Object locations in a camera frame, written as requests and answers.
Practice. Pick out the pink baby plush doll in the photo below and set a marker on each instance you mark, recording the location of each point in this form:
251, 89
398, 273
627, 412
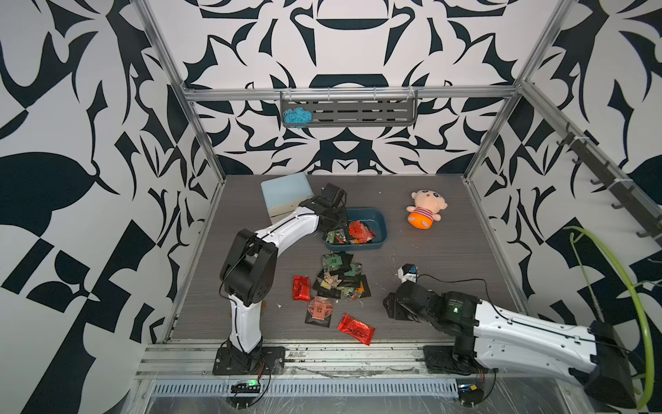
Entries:
426, 209

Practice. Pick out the small red tea bag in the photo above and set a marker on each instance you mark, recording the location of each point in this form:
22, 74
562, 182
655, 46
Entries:
301, 289

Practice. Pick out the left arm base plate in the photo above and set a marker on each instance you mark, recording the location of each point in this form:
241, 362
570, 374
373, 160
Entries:
229, 360

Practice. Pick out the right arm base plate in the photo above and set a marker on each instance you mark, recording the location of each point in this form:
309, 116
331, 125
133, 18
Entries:
449, 360

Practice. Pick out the light blue drawer box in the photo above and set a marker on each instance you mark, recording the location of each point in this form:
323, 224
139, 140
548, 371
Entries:
284, 194

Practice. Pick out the cyan crumpled cloth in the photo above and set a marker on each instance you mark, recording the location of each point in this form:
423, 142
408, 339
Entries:
297, 117

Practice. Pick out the pink label black tea bag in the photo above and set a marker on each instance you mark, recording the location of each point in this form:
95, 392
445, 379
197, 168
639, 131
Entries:
319, 311

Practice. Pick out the green hoop tube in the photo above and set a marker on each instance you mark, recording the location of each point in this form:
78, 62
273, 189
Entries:
610, 292

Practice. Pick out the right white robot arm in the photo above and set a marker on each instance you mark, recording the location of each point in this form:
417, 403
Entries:
487, 338

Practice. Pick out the teal plastic storage box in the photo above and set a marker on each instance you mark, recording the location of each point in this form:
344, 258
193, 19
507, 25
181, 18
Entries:
372, 218

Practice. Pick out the orange red tea bag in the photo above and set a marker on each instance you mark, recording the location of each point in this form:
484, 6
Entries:
360, 233

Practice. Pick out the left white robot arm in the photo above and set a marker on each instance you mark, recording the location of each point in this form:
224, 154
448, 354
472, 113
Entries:
248, 272

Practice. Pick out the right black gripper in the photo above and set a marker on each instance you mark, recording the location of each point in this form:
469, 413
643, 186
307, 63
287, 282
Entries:
389, 305

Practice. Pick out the black wall hook rail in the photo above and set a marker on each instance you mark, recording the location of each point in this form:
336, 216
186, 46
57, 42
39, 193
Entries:
608, 176

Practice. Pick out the grey wall shelf rack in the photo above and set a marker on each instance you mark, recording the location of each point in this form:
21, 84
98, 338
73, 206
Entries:
336, 108

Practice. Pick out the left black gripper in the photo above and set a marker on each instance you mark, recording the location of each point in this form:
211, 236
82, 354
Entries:
340, 222

